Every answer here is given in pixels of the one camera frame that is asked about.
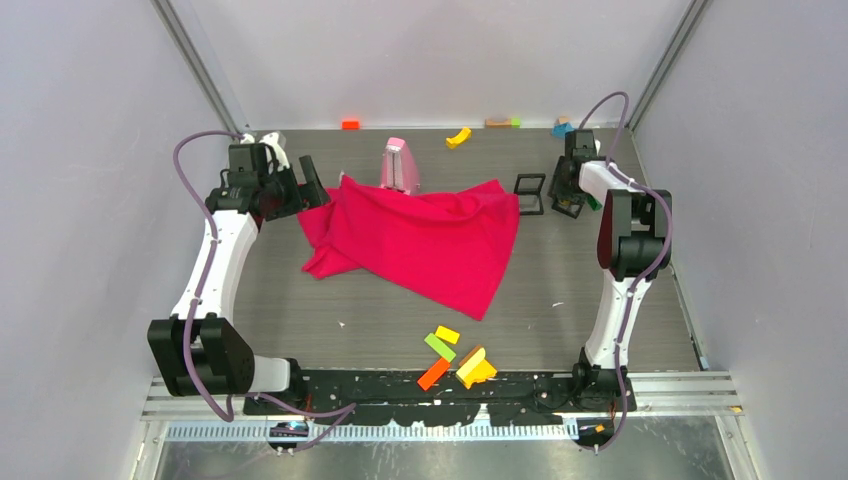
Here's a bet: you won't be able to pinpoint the red cloth garment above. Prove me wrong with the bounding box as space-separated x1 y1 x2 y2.
298 176 520 321

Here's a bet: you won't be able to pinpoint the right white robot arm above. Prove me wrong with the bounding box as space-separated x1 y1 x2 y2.
549 129 673 411

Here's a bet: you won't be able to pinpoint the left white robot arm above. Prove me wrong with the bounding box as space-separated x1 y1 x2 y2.
147 132 330 414

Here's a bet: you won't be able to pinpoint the blue triangular block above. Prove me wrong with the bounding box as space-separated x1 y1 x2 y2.
551 116 574 139

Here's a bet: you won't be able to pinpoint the stacked green blue bricks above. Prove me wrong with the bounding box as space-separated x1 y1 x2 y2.
586 195 602 211

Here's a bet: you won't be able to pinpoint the small orange block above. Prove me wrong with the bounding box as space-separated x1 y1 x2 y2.
341 118 361 130

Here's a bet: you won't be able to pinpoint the pink metronome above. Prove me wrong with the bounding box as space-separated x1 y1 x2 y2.
380 137 421 195

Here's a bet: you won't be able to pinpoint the tan wooden block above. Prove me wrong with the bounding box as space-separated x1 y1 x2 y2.
484 117 521 128

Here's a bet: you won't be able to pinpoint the yellow curved block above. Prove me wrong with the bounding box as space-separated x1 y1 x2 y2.
445 127 472 149

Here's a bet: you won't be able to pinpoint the green rectangular block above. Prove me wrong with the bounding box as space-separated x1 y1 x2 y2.
425 333 456 362

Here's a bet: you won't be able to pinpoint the orange rectangular block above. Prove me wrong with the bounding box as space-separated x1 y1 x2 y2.
417 357 451 391

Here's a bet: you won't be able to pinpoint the yellow block pile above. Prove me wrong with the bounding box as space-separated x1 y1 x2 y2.
435 326 497 389

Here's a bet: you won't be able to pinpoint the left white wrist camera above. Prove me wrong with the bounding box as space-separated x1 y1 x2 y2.
239 131 291 171

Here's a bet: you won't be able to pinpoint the right black display frame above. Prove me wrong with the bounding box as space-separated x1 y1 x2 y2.
551 197 585 219

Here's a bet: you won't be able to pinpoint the black display frame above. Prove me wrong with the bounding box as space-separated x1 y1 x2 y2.
513 173 546 216
551 197 585 219

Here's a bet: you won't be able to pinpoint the left black display frame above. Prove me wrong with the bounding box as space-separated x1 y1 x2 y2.
513 173 546 216

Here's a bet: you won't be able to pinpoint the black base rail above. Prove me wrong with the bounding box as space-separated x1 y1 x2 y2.
276 369 637 427

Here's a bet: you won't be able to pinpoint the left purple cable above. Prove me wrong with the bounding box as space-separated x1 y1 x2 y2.
172 130 359 452

